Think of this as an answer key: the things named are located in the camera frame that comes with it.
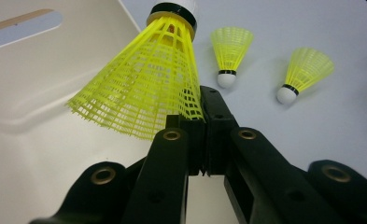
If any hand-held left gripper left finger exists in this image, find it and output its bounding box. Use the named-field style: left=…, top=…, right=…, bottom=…
left=165, top=114, right=207, bottom=176

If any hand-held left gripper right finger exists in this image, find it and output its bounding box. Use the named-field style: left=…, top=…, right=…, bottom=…
left=199, top=85, right=240, bottom=176

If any yellow plastic shuttlecock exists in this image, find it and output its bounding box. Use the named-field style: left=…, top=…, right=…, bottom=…
left=66, top=1, right=205, bottom=142
left=210, top=26, right=255, bottom=90
left=275, top=47, right=336, bottom=105

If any white plastic storage bin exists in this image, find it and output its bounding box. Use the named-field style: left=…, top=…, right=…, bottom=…
left=0, top=0, right=238, bottom=224

